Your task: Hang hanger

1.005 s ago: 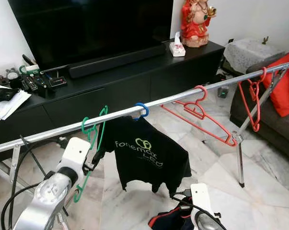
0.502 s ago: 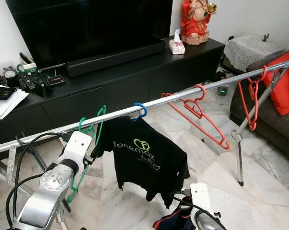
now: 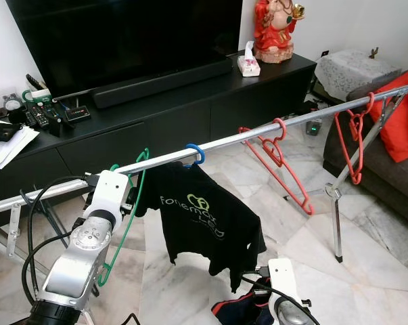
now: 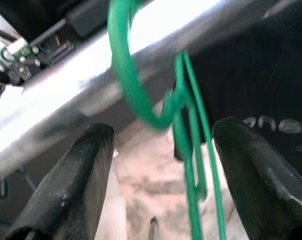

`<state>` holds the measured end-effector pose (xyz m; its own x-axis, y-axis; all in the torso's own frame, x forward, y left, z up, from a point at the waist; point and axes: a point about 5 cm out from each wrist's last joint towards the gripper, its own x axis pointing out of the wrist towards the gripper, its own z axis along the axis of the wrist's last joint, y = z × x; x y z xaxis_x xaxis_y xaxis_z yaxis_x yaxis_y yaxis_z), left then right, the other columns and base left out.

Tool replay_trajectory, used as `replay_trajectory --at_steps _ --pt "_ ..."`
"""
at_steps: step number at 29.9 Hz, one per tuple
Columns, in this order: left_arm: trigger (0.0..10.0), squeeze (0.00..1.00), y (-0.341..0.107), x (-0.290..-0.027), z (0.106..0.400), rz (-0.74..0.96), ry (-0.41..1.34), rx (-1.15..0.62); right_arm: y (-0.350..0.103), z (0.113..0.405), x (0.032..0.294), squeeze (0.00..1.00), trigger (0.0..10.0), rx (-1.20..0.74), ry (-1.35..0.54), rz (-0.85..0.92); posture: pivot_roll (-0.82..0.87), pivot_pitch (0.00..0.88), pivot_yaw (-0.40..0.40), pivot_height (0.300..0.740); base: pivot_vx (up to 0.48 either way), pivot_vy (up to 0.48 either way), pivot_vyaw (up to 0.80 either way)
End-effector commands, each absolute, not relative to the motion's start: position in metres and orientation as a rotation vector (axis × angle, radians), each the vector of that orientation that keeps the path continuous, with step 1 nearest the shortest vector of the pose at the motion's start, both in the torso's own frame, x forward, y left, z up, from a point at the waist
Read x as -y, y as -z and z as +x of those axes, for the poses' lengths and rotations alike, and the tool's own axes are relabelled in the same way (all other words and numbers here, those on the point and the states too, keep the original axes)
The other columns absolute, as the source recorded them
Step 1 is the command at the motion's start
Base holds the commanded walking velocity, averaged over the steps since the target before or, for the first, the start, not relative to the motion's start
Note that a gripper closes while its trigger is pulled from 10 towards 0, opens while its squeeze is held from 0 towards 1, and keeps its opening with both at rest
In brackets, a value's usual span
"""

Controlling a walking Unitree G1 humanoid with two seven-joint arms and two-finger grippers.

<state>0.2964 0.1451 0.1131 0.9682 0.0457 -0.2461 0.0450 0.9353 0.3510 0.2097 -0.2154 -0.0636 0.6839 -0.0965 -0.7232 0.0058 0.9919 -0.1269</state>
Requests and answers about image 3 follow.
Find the white paper stack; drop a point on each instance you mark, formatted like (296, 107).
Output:
(17, 147)

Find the green hanger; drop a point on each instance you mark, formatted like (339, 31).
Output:
(126, 217)

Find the small round clock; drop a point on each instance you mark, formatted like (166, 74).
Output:
(13, 104)

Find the navy shirt with red stripe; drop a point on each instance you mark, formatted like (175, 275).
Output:
(241, 310)

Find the red plastic hanger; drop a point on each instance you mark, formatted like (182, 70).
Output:
(283, 127)
(359, 122)

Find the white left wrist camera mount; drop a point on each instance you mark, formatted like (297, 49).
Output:
(112, 191)

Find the black set-top box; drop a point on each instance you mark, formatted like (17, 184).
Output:
(76, 112)

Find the red cushion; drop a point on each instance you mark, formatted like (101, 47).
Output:
(400, 122)

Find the red fortune god figurine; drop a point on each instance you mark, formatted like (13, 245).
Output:
(277, 30)

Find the black remote control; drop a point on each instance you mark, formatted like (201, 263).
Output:
(34, 82)
(39, 118)

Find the lace covered side table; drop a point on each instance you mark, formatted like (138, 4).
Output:
(352, 71)

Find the white pink tissue box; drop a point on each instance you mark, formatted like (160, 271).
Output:
(249, 65)

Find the black television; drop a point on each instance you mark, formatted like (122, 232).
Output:
(122, 37)

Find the black logo T-shirt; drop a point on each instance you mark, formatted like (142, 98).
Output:
(197, 223)

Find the silver clothes rack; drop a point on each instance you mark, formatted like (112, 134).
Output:
(244, 135)

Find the small device with green light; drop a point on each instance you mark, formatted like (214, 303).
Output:
(315, 128)

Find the dark brown sofa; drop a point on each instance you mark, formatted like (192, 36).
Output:
(386, 189)

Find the black soundbar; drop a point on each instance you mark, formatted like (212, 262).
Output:
(163, 82)

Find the blue hanger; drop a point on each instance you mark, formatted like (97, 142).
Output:
(200, 152)

